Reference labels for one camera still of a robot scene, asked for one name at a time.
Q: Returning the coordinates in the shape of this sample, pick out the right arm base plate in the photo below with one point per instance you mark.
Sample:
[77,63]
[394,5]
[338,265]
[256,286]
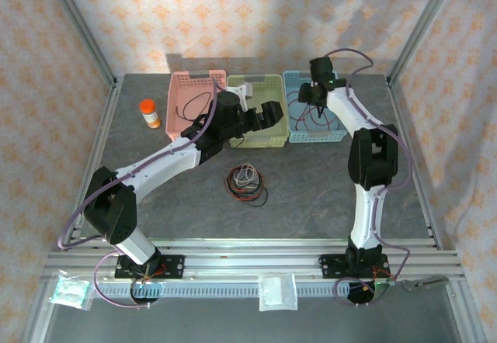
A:
[334,267]

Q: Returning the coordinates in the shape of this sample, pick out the blue plastic basket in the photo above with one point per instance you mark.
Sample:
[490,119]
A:
[330,123]

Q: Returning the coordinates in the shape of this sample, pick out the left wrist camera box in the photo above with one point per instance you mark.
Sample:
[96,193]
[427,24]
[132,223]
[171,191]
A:
[242,92]

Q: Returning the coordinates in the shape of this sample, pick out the aluminium frame post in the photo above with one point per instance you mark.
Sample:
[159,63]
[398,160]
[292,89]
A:
[79,25]
[423,25]

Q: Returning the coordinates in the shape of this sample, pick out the aluminium frame rail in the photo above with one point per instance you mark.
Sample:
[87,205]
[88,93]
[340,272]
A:
[248,257]

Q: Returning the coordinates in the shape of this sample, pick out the clear bag with white packet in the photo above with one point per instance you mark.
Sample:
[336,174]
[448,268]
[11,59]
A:
[277,292]

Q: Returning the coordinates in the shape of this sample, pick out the plastic bag with green contents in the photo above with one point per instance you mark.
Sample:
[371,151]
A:
[70,292]

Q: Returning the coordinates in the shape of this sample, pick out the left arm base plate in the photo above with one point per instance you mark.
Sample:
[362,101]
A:
[171,267]

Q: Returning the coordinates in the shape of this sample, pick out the aluminium side rail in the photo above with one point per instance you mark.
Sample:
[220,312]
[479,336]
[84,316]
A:
[411,156]
[99,141]

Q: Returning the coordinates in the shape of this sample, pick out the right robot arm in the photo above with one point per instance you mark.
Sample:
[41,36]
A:
[365,219]

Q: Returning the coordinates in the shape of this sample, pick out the pink plastic basket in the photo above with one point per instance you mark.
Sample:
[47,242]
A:
[190,87]

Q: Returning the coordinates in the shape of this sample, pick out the orange-capped bottle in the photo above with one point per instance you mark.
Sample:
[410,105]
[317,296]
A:
[150,115]

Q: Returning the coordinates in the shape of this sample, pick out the green plastic basket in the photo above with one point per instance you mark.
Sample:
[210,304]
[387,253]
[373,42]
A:
[268,87]

